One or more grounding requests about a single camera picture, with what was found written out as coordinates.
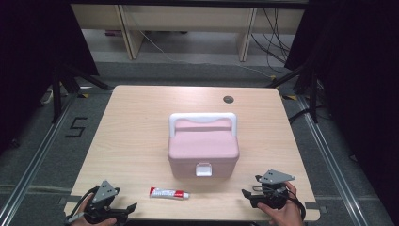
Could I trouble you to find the beige wooden desk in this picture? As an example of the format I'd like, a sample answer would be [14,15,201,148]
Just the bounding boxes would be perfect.
[70,3,306,63]

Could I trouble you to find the dark curtain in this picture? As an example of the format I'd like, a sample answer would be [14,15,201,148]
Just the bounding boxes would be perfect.
[0,0,100,154]
[283,0,399,218]

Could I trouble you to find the metal floor rail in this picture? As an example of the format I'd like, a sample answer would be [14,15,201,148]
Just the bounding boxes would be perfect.
[0,92,79,226]
[295,93,368,226]

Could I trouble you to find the person's left hand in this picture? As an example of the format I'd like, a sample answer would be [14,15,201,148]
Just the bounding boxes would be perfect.
[69,193,118,226]

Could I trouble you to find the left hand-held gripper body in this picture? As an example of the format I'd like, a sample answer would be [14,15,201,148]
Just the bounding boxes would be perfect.
[84,179,130,225]

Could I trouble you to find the person's right hand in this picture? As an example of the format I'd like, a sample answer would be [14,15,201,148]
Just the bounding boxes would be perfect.
[257,181,305,226]

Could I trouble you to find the right hand-held gripper cable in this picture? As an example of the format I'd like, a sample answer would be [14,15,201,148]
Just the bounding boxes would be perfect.
[280,187,307,220]

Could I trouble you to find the black metal stand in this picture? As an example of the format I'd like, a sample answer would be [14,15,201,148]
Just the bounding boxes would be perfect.
[51,64,112,124]
[266,62,321,124]

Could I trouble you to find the pink storage box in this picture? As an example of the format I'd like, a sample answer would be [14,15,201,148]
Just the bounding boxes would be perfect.
[167,112,241,180]

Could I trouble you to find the bundle of black cables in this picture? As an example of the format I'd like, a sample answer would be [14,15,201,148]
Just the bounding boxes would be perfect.
[250,8,293,74]

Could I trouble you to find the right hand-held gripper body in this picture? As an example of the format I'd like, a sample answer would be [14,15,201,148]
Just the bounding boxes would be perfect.
[257,169,295,211]

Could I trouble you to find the red and white toothpaste tube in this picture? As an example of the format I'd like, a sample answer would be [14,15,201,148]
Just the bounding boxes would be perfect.
[149,186,191,201]

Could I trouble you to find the thick black floor cable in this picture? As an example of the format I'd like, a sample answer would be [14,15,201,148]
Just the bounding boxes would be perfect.
[288,106,324,124]

